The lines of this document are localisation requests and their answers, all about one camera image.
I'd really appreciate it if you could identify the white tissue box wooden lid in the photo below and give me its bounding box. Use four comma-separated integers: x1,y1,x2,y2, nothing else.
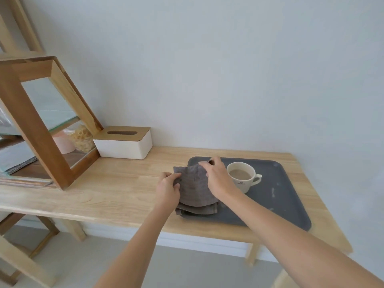
93,126,153,160

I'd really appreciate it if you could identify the pink container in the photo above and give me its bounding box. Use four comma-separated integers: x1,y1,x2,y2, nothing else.
52,131,76,154

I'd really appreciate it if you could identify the white cup with milky drink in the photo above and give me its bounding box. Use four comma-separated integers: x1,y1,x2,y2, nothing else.
226,162,263,194

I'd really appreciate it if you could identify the wooden glass display cabinet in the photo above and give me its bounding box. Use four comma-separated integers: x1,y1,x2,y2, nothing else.
0,56,104,191

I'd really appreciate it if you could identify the grey cloth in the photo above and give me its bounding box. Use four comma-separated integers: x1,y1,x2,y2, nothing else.
173,164,221,219

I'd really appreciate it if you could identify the person's left forearm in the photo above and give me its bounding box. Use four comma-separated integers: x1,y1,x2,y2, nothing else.
94,204,176,288

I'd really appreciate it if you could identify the dark grey tray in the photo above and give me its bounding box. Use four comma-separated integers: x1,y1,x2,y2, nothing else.
180,156,312,231

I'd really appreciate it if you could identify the person's left hand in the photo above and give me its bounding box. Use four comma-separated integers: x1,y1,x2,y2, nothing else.
155,172,182,213

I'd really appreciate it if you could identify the light wooden table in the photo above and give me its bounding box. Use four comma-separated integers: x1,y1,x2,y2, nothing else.
0,146,353,267

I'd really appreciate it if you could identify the wooden folding stand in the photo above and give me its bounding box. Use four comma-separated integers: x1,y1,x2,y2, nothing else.
0,212,60,288

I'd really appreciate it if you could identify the wooden shelf frame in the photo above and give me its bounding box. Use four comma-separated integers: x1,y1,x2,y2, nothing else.
0,0,45,57

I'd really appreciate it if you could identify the person's right forearm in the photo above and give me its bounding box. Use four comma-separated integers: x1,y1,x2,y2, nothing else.
219,191,384,288

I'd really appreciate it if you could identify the person's right hand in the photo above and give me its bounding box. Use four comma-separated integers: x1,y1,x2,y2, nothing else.
198,156,242,201

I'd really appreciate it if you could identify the clear jar of pasta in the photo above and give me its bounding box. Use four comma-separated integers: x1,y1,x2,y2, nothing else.
68,124,96,153

